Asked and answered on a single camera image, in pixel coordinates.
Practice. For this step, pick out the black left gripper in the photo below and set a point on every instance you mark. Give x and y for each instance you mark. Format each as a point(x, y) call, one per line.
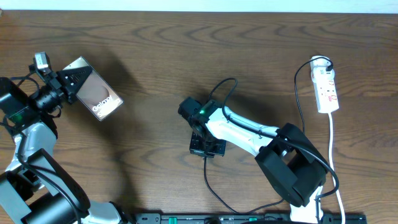
point(51, 79)

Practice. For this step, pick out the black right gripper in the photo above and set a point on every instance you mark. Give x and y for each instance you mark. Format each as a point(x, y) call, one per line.
point(194, 149)

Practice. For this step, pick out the Galaxy S25 Ultra smartphone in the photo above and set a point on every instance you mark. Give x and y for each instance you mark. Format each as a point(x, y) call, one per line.
point(96, 94)

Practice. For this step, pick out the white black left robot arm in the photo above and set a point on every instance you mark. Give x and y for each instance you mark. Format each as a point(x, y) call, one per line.
point(34, 187)

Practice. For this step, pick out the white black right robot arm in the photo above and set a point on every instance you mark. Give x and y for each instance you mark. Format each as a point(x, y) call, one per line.
point(291, 163)

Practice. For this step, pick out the white power strip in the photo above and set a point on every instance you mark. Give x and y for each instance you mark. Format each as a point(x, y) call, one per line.
point(325, 90)

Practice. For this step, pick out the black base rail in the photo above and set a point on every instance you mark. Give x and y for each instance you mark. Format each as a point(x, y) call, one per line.
point(157, 218)

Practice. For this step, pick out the white USB wall charger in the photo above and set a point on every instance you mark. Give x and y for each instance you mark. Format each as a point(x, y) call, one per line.
point(322, 65)

